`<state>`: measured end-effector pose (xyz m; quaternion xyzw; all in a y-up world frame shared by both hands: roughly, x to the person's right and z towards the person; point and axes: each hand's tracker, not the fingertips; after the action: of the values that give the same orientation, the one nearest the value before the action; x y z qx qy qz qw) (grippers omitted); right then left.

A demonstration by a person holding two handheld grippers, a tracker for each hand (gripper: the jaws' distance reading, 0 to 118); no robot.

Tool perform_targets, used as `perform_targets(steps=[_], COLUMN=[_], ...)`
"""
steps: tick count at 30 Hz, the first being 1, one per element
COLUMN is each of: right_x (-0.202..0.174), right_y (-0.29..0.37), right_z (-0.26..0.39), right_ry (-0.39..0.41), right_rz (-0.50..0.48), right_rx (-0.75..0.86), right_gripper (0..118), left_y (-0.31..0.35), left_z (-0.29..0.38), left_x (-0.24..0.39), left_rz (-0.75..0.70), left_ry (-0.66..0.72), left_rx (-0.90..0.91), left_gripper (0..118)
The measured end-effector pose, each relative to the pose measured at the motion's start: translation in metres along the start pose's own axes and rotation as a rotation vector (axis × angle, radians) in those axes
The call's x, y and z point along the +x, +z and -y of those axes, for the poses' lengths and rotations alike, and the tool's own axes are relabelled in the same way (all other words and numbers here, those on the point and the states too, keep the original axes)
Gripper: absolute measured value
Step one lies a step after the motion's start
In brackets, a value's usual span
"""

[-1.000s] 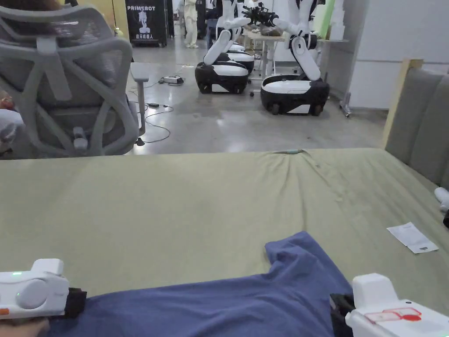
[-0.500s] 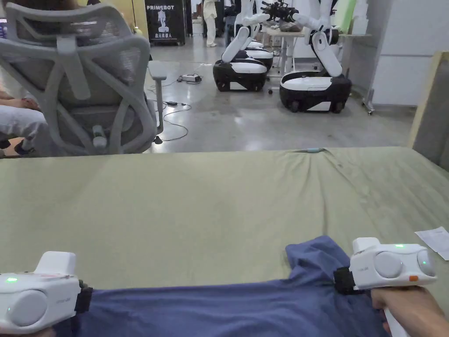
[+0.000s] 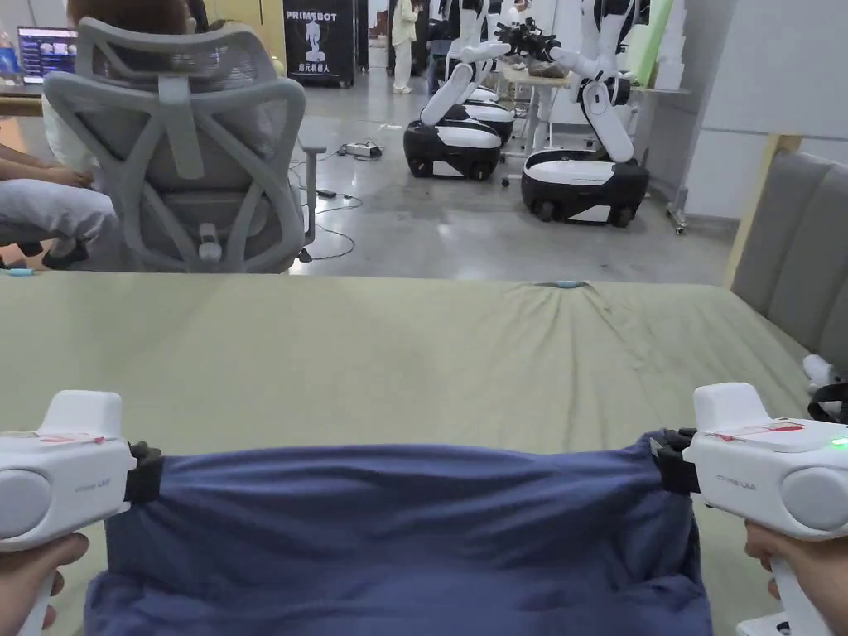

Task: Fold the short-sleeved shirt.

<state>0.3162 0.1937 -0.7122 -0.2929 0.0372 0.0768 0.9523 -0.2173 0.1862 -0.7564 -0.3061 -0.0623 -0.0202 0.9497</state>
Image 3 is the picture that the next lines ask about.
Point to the person's left hand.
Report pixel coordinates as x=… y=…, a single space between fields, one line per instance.
x=20 y=586

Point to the black standing banner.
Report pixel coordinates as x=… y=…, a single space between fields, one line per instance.
x=319 y=40

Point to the bed with beige sheet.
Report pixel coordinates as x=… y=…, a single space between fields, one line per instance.
x=371 y=358

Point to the white wheeled robot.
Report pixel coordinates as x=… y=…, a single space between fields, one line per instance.
x=447 y=142
x=583 y=179
x=493 y=116

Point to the dark blue garment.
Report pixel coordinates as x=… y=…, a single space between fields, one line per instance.
x=397 y=530

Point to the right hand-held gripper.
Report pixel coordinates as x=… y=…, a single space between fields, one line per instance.
x=742 y=477

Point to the plastic bottle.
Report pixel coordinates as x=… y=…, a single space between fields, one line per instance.
x=6 y=56

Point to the white power strip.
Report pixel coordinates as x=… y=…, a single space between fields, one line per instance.
x=363 y=151

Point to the person's right hand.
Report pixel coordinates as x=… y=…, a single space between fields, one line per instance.
x=825 y=576

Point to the white hand controller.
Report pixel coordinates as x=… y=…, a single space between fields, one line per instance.
x=828 y=381

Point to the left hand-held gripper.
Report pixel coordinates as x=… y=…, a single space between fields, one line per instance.
x=59 y=477

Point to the open laptop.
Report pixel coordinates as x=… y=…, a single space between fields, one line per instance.
x=46 y=53

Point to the grey padded headboard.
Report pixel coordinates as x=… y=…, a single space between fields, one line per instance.
x=805 y=265

